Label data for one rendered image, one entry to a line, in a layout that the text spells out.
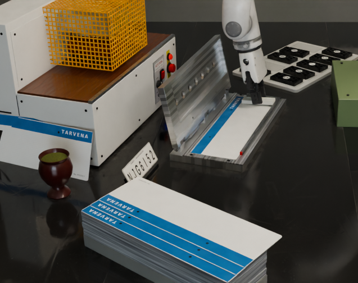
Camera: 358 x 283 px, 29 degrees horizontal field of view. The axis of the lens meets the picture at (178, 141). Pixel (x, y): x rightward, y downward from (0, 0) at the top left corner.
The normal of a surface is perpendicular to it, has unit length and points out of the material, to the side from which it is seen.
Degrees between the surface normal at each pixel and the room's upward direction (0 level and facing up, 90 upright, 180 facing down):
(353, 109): 90
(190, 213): 0
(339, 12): 90
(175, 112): 79
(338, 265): 0
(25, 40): 90
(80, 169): 69
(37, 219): 0
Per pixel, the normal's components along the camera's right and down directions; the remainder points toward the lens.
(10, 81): -0.38, 0.43
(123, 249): -0.65, 0.37
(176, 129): 0.90, -0.04
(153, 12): -0.13, 0.46
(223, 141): -0.04, -0.89
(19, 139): -0.43, 0.07
